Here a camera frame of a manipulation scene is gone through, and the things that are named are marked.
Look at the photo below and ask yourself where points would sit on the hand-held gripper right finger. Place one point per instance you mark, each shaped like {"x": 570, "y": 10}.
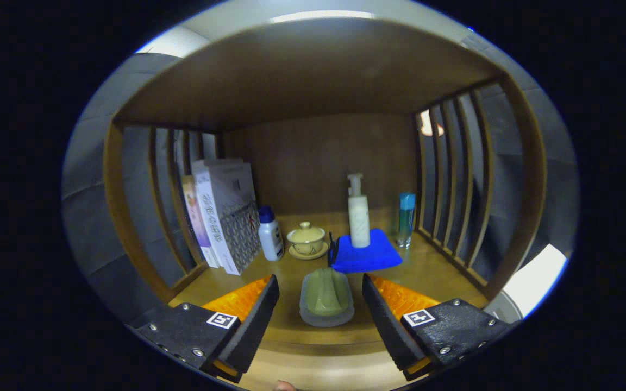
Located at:
{"x": 383, "y": 326}

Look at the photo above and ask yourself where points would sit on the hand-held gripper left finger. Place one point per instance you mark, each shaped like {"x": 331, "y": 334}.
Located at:
{"x": 253, "y": 326}

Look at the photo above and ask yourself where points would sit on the green soap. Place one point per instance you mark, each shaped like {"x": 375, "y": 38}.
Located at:
{"x": 325, "y": 293}

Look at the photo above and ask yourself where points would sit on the wooden countertop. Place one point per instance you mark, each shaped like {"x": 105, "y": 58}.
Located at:
{"x": 432, "y": 271}

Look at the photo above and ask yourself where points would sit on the white drawer unit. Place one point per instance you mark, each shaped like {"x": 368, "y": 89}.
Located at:
{"x": 536, "y": 277}

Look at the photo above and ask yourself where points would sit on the wooden cabinet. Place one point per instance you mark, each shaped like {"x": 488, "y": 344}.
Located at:
{"x": 313, "y": 70}

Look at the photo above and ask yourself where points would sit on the blue folded cloth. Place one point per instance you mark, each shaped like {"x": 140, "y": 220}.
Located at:
{"x": 364, "y": 258}

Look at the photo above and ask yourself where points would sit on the white bottle blue cap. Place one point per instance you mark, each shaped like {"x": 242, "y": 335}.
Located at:
{"x": 270, "y": 236}

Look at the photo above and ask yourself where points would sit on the yellow lidded teacup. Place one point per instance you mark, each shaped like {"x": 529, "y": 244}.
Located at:
{"x": 306, "y": 239}

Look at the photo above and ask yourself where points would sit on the patterned white book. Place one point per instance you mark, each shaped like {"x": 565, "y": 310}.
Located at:
{"x": 237, "y": 217}

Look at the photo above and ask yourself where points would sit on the clear bottle blue cap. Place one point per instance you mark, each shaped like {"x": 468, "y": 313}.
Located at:
{"x": 406, "y": 217}

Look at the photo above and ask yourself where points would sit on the white pump bottle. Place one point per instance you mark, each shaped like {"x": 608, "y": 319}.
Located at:
{"x": 358, "y": 217}

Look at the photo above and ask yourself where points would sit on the pink book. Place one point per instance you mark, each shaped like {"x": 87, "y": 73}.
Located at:
{"x": 196, "y": 217}

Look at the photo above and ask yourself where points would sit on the large ceiling light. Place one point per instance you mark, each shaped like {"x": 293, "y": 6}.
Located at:
{"x": 318, "y": 15}

